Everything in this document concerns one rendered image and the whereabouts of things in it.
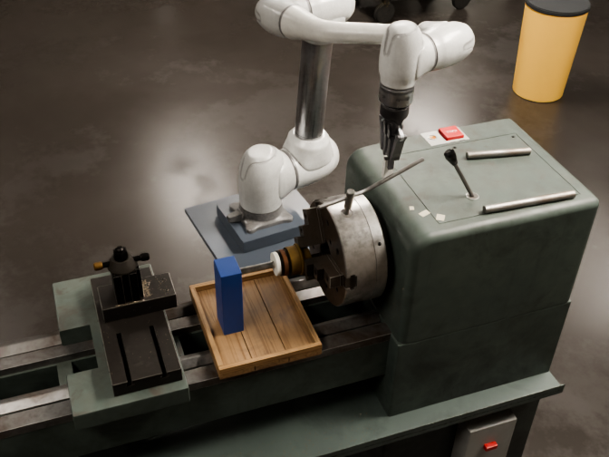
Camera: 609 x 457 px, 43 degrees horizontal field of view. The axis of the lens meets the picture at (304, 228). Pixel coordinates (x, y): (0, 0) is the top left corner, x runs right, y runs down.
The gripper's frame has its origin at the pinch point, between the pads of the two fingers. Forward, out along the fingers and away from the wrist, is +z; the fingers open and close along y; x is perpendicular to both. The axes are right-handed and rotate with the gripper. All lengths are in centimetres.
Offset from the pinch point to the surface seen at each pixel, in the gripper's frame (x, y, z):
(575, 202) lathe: 48, 22, 8
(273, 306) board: -33, -1, 45
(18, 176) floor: -109, -234, 134
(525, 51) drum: 213, -232, 101
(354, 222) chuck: -12.6, 8.0, 10.7
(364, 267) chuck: -12.6, 16.7, 19.9
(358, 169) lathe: -1.7, -15.5, 10.5
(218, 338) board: -52, 7, 45
